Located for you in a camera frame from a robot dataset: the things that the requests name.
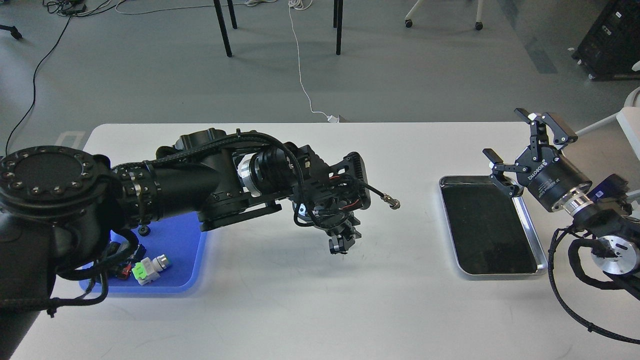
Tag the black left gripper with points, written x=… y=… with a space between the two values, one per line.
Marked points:
x=338 y=224

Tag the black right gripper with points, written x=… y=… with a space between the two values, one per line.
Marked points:
x=541 y=168

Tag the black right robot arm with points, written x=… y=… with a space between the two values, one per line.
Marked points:
x=604 y=253

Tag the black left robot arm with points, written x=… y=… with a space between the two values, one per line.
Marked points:
x=68 y=216

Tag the silver metal tray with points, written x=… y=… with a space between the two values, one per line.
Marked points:
x=492 y=234

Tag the blue plastic tray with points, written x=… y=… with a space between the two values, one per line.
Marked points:
x=179 y=238

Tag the white chair at right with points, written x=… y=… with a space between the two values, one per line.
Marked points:
x=611 y=146

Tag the black equipment case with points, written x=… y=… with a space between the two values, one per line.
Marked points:
x=611 y=48

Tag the white office chair base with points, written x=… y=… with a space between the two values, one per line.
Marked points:
x=435 y=10

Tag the black table legs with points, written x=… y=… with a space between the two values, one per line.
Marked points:
x=338 y=15

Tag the white green switch module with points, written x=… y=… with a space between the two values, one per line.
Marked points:
x=148 y=270

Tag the red push button switch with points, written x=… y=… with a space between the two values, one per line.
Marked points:
x=122 y=270

